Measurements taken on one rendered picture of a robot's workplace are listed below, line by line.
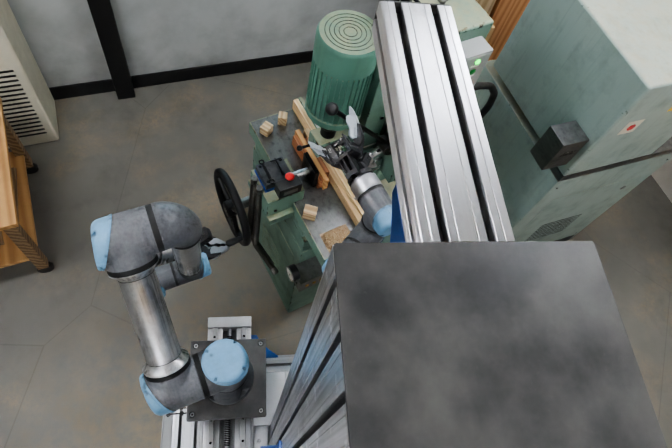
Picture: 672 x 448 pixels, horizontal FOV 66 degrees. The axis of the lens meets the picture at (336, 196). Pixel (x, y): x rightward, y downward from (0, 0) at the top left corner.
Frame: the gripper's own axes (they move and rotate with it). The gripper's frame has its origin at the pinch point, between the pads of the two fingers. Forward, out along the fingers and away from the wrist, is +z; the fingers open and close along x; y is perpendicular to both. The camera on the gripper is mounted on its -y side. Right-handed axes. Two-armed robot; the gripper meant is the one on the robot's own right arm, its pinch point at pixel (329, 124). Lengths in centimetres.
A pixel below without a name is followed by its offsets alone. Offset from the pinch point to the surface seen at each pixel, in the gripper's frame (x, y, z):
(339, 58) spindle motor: -14.3, 11.1, 6.2
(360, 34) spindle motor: -21.5, 6.6, 10.6
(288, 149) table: 26.9, -31.1, 21.6
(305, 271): 51, -47, -14
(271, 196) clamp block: 34.2, -16.3, 3.2
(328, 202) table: 24.6, -33.2, -3.5
